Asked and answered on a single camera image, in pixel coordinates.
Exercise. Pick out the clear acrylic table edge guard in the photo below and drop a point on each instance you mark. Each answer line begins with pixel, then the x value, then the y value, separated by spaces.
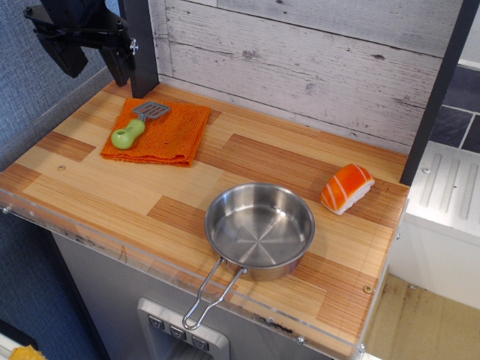
pixel 131 269

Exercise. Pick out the dark grey left post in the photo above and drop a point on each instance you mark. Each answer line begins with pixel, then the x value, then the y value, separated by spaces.
pixel 137 15

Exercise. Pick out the toy salmon sushi piece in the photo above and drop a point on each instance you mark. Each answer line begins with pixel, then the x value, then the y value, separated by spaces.
pixel 345 188

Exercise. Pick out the white ridged side counter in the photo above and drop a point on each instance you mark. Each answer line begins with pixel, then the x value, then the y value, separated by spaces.
pixel 444 195

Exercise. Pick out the green handled grey toy spatula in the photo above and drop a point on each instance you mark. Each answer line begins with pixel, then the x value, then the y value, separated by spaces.
pixel 124 138

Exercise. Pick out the steel pan with wire handle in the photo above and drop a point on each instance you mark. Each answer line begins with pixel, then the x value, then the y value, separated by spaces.
pixel 260 231

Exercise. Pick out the yellow object at corner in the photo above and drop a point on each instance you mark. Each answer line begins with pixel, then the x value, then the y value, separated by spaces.
pixel 26 353

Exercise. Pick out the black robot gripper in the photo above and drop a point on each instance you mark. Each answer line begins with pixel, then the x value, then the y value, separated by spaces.
pixel 62 27

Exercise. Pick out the dark grey post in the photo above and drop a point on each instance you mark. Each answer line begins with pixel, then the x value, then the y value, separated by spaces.
pixel 446 71
pixel 137 15

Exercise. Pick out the silver panel with buttons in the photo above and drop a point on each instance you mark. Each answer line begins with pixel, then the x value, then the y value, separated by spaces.
pixel 167 338

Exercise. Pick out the dark grey right post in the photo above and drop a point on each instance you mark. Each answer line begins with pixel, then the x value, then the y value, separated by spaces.
pixel 446 71

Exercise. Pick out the orange folded cloth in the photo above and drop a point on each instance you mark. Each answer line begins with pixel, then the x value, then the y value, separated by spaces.
pixel 171 139

